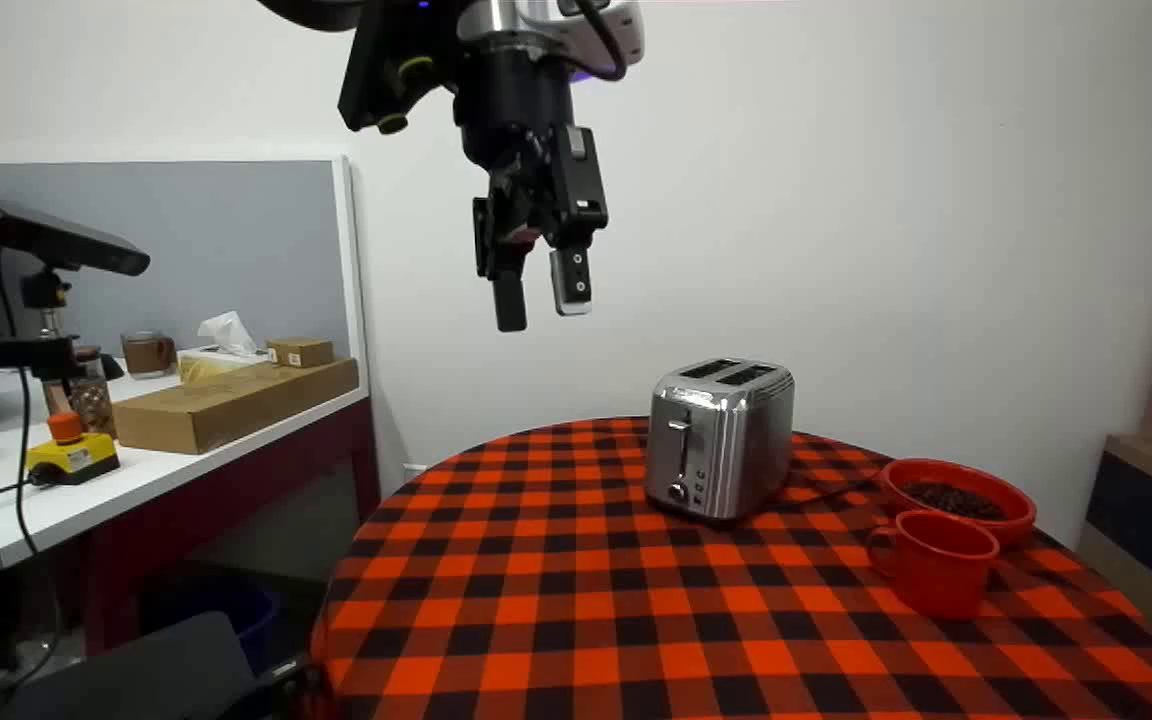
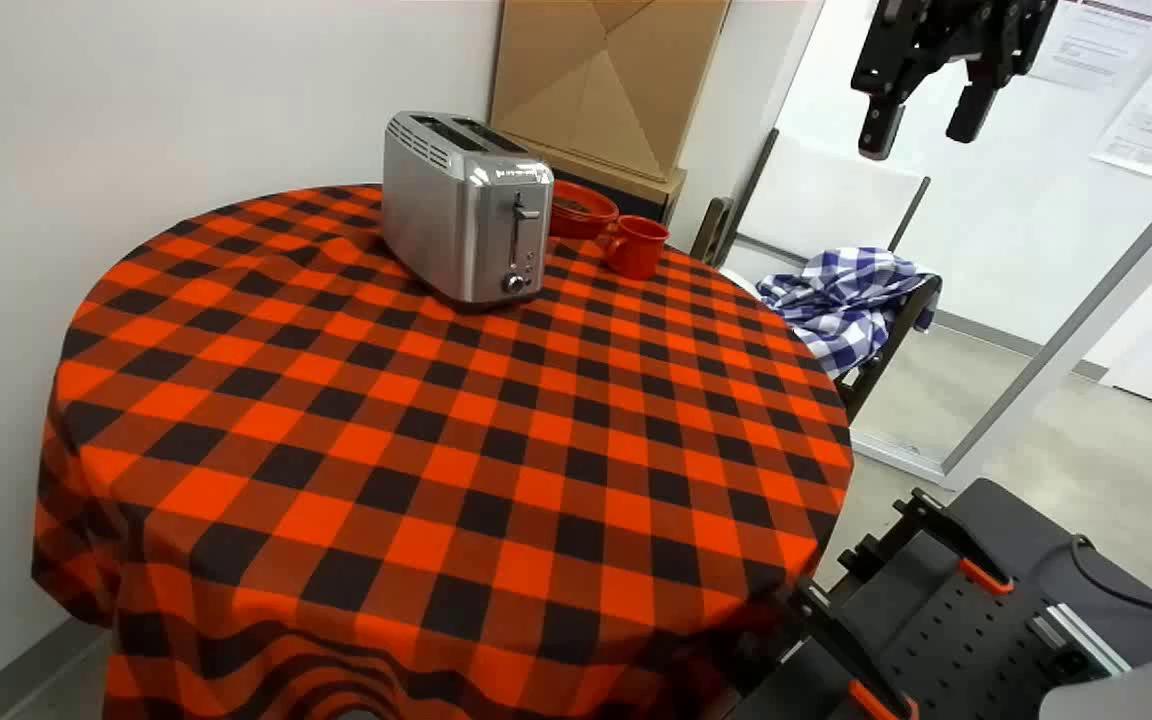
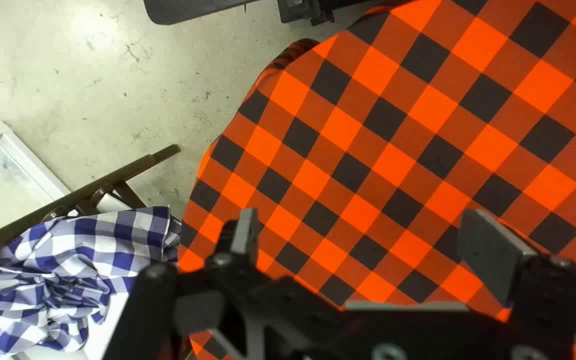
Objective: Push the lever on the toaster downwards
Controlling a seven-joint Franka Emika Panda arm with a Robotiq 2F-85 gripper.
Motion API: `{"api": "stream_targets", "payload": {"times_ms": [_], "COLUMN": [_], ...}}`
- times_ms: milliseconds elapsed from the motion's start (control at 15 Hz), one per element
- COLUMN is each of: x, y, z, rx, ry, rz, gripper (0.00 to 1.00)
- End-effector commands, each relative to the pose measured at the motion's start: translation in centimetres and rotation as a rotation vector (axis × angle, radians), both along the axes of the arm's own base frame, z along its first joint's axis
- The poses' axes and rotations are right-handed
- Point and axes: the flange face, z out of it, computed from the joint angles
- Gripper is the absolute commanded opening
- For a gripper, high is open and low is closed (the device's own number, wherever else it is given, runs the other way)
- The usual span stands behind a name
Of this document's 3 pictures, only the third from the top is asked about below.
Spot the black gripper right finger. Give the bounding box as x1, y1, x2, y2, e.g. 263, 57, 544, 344
456, 207, 576, 360

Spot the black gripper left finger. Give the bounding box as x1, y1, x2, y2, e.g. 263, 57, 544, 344
105, 207, 284, 360

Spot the orange black checkered tablecloth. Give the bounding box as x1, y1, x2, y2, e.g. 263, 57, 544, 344
174, 0, 576, 360

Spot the blue white checkered cloth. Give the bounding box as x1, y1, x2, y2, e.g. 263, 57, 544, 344
0, 205, 185, 357

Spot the dark grey chair base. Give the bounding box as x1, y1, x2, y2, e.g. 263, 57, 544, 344
143, 0, 259, 26

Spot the black equipment piece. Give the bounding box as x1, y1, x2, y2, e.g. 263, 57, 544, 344
276, 0, 396, 28

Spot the white framed board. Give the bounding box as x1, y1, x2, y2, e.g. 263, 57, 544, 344
0, 122, 73, 232

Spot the dark wooden folding frame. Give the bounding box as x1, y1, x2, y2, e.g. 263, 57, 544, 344
0, 143, 185, 265

